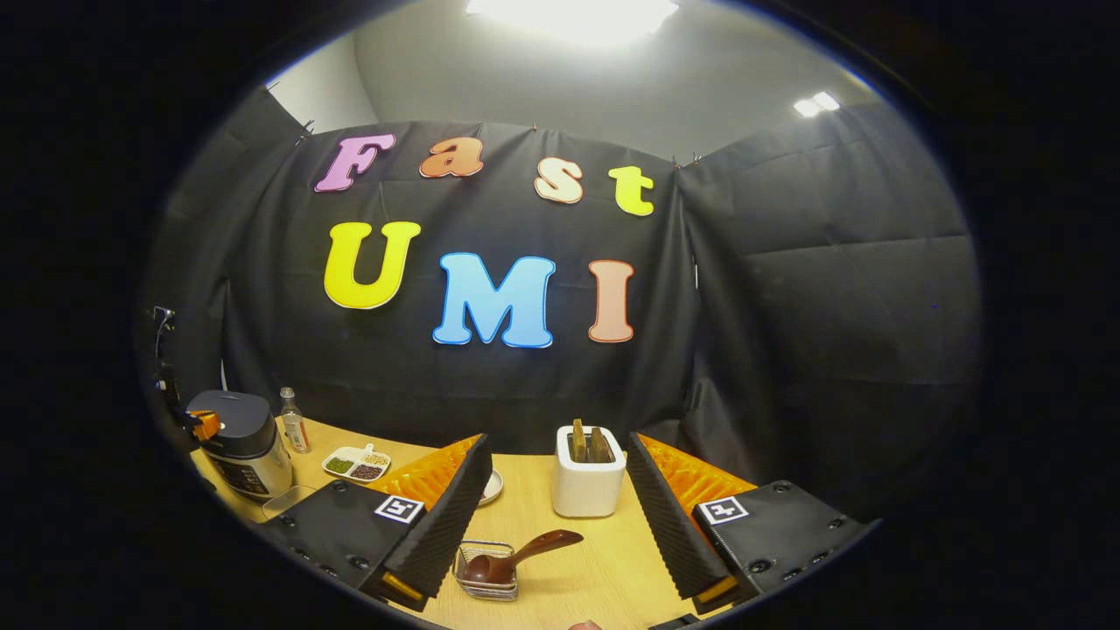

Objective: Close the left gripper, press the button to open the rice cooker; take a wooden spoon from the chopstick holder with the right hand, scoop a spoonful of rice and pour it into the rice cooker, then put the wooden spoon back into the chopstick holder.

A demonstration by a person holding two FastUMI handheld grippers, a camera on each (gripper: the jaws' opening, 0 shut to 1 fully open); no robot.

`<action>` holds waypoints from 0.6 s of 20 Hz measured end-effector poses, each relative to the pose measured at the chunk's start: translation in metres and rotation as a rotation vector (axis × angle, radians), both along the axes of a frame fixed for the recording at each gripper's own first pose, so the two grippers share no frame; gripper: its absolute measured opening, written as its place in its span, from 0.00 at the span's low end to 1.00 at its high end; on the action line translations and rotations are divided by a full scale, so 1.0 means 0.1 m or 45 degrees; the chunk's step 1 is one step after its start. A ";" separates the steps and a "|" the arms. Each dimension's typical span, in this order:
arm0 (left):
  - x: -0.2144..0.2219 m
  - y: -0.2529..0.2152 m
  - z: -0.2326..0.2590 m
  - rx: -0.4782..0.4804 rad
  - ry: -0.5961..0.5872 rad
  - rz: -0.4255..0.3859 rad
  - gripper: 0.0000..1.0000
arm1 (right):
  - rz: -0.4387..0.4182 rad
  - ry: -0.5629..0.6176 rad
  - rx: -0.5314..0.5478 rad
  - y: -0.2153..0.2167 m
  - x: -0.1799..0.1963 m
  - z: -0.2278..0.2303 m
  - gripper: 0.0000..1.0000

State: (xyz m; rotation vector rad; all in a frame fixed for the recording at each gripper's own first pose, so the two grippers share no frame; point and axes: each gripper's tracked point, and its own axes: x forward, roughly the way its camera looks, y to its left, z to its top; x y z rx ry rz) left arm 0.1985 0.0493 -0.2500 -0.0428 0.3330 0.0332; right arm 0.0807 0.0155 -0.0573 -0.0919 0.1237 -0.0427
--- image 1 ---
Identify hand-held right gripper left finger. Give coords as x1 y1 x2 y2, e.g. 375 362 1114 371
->
260 433 494 613

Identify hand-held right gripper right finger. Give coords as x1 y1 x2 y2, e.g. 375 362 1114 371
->
626 431 876 615

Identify dark grey rice cooker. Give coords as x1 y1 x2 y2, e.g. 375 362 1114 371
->
185 390 295 501

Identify metal wire chopstick holder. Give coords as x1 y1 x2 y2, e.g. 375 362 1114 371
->
453 540 519 602

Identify brown wooden spoon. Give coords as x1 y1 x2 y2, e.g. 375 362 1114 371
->
462 529 585 585

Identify small clear glass bottle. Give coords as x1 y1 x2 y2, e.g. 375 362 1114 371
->
279 387 312 455

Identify white toaster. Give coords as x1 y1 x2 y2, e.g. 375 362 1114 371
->
551 425 627 519

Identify white divided bean dish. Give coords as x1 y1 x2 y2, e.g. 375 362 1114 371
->
322 444 392 484

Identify clear glass tray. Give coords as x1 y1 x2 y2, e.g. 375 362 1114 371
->
261 485 320 523

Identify black backdrop cloth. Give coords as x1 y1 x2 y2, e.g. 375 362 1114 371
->
140 87 985 526

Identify large ceiling light panel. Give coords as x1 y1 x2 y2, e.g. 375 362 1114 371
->
464 0 682 45

